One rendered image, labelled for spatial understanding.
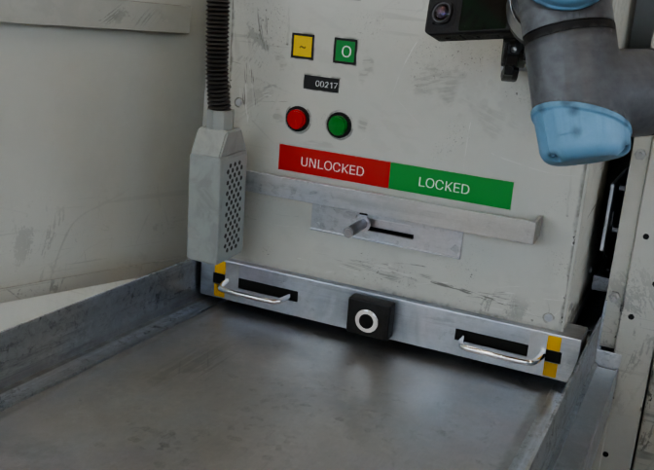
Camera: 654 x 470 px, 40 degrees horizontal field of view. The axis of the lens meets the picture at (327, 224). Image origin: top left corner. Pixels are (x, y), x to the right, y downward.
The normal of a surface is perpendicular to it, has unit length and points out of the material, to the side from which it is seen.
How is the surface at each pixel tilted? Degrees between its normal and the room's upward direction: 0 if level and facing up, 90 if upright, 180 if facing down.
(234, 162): 90
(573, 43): 76
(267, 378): 0
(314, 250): 94
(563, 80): 81
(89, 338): 90
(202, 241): 94
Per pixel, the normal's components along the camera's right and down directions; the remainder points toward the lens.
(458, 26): -0.59, -0.15
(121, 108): 0.74, 0.22
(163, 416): 0.10, -0.97
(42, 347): 0.91, 0.18
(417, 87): -0.41, 0.23
